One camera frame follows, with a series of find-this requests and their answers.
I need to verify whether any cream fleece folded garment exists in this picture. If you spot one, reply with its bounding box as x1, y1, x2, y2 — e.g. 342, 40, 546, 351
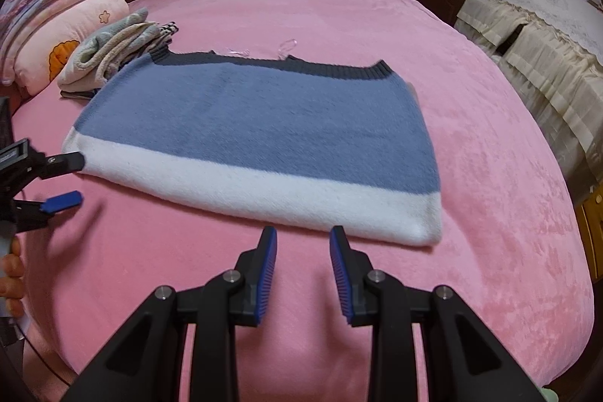
57, 21, 163, 94

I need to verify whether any wooden cabinet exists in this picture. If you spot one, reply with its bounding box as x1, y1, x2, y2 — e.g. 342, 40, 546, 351
574, 189, 603, 283

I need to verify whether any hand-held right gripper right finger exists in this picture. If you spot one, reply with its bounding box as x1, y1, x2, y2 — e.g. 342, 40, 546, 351
329, 225, 547, 402

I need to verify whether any blue white beige knit sweater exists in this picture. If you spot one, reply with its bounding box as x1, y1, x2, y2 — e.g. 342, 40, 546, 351
61, 49, 444, 248

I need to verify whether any black cable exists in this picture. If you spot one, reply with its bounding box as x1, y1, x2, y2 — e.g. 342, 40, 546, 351
0, 316, 73, 386

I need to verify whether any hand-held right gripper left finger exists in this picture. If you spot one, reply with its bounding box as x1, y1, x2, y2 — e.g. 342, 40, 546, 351
61, 226, 278, 402

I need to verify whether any pink bed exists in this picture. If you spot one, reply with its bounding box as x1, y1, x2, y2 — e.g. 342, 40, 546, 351
9, 0, 595, 402

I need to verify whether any cream lace-covered furniture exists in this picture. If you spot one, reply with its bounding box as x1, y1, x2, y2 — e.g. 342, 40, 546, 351
453, 0, 603, 198

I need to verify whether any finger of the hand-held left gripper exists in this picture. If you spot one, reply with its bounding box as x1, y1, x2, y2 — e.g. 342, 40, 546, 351
12, 191, 84, 234
35, 151, 87, 177

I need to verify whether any pink pillow with orange print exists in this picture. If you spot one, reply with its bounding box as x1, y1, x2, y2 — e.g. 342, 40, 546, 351
13, 0, 131, 98

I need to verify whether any clear pink clothes hanger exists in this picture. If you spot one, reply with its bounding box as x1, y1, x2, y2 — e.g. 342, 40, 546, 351
225, 37, 300, 59

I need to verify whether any grey diamond-pattern folded knit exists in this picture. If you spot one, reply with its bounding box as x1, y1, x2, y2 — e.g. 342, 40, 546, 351
70, 6, 152, 73

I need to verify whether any stack of folded grey clothes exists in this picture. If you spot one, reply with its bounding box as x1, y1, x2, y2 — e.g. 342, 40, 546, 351
60, 20, 182, 102

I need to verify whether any person's left hand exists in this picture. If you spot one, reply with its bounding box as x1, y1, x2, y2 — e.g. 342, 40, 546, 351
0, 237, 26, 320

